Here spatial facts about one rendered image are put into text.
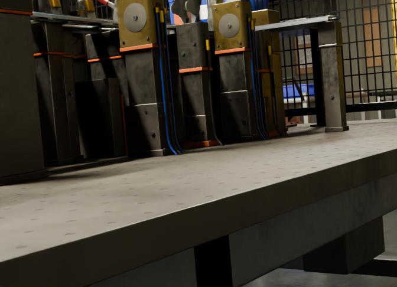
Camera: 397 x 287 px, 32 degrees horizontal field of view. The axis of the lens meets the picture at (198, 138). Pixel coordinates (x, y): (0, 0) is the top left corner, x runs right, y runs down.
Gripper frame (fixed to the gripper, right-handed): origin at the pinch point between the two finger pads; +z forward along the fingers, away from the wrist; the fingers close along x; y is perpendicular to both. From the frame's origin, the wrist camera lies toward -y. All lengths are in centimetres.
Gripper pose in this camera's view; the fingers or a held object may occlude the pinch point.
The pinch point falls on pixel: (190, 20)
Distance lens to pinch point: 186.0
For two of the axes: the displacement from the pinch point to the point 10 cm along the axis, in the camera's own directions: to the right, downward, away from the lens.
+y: -5.0, 1.9, -8.4
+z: 1.4, 9.8, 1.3
